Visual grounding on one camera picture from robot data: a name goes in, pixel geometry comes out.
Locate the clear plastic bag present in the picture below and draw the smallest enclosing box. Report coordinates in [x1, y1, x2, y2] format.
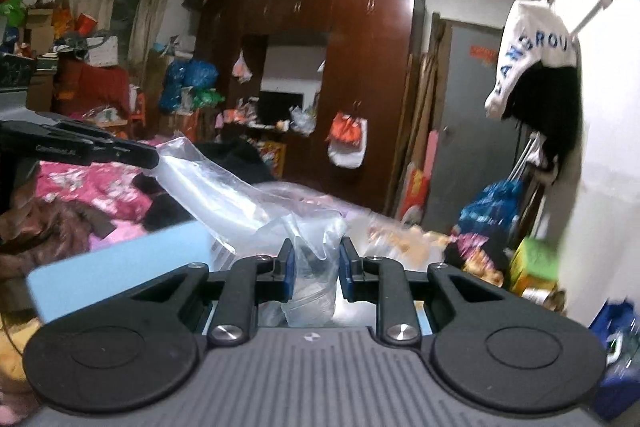
[150, 136, 347, 327]

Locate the left hand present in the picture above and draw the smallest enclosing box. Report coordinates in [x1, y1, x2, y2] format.
[1, 156, 39, 213]

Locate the pink floral blanket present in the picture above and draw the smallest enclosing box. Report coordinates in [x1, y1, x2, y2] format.
[37, 161, 152, 222]

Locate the green yellow box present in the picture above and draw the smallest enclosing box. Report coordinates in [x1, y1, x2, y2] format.
[510, 236, 559, 296]

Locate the blue shopping bag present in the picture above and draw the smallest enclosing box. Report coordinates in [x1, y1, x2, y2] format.
[589, 300, 639, 421]

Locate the blue plastic bag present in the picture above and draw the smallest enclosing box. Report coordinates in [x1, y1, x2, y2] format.
[457, 180, 523, 237]

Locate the white plastic basket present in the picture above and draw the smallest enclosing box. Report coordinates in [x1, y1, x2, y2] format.
[257, 181, 448, 271]

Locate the grey metal door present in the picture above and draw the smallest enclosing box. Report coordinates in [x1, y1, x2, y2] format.
[422, 20, 523, 233]

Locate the black hanging garment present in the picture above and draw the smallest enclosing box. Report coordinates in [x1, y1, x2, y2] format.
[502, 62, 582, 166]

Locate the orange and white bag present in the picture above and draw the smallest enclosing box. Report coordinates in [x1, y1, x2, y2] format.
[326, 112, 368, 170]

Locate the dark red wooden wardrobe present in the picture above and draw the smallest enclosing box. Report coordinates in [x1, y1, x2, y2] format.
[195, 0, 425, 213]

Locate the white lettered jacket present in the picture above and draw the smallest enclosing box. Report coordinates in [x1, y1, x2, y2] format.
[485, 0, 578, 119]

